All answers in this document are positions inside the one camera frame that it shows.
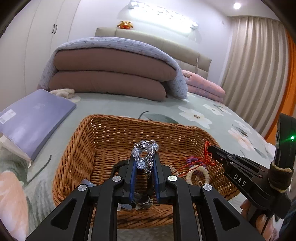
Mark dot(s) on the floral green bedspread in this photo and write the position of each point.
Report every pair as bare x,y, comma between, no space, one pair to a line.
26,188

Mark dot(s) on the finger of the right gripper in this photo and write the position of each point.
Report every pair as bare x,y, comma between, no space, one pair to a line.
218,154

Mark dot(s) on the cream fluffy cloth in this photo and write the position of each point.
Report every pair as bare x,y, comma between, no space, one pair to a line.
65,93

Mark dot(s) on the folded brown blue quilt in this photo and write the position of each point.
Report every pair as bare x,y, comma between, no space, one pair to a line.
116,66

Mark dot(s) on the white wardrobe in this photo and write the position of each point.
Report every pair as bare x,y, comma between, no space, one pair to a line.
28,42

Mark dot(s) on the silver metal hair clip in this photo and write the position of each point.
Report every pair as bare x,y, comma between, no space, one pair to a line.
142,201

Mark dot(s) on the purple book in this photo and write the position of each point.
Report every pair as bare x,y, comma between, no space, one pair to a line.
28,123

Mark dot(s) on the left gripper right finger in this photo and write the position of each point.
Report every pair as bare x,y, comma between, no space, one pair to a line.
199,212

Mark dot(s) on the right hand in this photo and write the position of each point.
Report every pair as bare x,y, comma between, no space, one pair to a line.
270,233

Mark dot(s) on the folded pink blanket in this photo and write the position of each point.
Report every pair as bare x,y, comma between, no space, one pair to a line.
200,86

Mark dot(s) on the beige curtain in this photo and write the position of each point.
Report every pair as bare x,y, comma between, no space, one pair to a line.
256,72

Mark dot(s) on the purple coil keychain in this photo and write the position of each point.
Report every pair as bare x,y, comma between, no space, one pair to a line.
195,161

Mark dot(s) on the beige bed headboard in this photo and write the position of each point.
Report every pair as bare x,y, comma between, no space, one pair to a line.
187,58

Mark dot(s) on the brown wicker basket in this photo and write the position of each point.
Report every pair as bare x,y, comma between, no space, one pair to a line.
101,141

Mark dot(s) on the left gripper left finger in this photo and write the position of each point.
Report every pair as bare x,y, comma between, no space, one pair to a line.
90,213

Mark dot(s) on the orange plush toy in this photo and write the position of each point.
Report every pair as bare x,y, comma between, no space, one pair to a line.
125,25

